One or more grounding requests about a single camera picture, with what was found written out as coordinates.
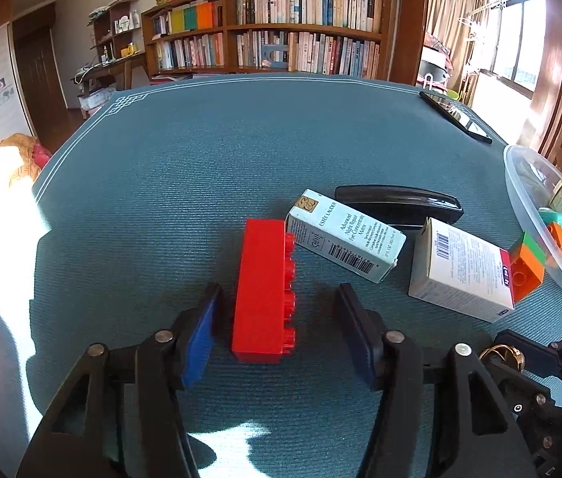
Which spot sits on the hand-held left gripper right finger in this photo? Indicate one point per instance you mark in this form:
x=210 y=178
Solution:
x=355 y=333

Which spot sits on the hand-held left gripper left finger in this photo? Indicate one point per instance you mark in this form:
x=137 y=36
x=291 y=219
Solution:
x=199 y=338

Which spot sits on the long red toy brick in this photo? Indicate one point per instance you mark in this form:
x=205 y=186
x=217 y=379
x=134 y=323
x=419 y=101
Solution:
x=261 y=289

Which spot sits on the orange green toy brick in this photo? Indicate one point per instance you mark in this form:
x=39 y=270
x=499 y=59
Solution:
x=527 y=264

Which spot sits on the white red medicine box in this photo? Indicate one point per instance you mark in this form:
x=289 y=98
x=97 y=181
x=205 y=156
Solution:
x=460 y=269

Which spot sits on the orange yellow toy brick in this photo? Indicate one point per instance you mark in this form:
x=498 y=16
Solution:
x=559 y=239

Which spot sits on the teal dental floss container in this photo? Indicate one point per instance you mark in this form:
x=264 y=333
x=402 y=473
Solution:
x=554 y=216

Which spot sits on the clear plastic bowl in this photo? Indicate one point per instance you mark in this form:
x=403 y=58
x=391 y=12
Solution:
x=525 y=194

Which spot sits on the teal cloth desktop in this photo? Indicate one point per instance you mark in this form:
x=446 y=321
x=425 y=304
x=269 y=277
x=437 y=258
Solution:
x=161 y=184

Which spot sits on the white cosmetic box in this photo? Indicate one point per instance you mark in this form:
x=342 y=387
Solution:
x=345 y=239

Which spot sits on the black stapler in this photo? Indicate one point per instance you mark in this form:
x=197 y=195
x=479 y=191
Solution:
x=400 y=204

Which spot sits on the black smartphone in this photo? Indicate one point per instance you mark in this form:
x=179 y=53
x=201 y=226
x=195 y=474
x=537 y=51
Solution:
x=455 y=114

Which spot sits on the orange patterned blanket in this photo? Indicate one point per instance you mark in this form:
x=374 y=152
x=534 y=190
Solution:
x=17 y=154

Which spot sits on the white storage box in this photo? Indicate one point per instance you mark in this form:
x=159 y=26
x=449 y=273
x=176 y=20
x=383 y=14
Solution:
x=94 y=99

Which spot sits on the white black chair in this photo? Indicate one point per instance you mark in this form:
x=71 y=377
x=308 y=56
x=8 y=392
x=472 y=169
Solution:
x=433 y=67

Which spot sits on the wooden side desk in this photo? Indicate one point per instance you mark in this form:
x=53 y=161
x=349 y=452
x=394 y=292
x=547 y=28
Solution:
x=112 y=67

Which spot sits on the wooden bookshelf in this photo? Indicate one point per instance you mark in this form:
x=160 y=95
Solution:
x=306 y=29

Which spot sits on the dark wooden door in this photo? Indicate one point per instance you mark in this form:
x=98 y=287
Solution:
x=37 y=74

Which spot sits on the beige curtain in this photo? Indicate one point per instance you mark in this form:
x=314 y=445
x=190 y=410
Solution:
x=452 y=25

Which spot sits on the small wooden shelf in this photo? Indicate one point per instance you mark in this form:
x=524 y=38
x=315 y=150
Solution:
x=112 y=25

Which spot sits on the clothes drying rack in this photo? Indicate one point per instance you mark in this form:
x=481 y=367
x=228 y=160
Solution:
x=475 y=25

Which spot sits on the rows of books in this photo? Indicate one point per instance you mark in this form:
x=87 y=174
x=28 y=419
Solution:
x=306 y=5

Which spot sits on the window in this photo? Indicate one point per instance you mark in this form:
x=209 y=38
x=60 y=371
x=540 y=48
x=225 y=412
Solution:
x=515 y=30

